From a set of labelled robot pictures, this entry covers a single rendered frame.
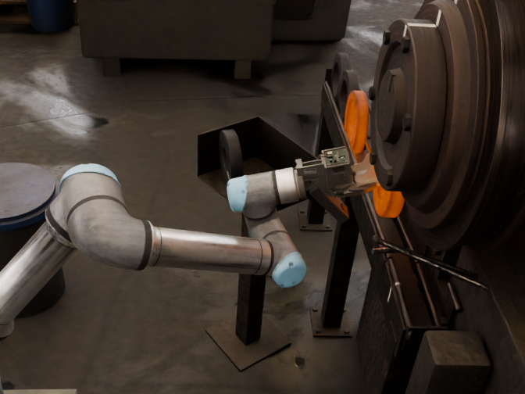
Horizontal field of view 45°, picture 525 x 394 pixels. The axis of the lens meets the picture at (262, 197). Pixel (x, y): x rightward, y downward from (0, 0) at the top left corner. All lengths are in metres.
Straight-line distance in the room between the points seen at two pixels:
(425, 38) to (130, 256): 0.63
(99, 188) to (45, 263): 0.20
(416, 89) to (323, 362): 1.30
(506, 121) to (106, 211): 0.70
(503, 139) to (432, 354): 0.39
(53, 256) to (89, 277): 1.03
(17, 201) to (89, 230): 0.85
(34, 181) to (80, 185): 0.83
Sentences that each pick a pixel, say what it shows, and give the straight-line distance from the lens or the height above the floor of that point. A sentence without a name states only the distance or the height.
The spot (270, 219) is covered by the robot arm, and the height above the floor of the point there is 0.73.
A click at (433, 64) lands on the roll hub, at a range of 0.98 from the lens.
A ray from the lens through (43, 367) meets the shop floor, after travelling 2.11.
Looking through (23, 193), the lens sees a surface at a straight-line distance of 2.05.
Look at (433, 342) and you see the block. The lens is 1.13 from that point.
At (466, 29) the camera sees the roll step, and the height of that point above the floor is 1.28.
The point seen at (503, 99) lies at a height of 1.24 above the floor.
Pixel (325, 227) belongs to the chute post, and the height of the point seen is 0.01.
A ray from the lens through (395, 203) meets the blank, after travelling 1.36.
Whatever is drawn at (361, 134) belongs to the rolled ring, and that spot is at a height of 0.69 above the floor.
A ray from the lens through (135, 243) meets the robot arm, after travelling 1.19.
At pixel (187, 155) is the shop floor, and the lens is 2.97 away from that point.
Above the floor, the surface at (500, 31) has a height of 1.30.
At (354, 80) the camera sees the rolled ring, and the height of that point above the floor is 0.74.
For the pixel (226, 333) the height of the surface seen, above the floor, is 0.01.
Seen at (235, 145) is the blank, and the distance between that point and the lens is 1.65.
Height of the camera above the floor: 1.60
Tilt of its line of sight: 36 degrees down
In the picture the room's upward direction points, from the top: 5 degrees clockwise
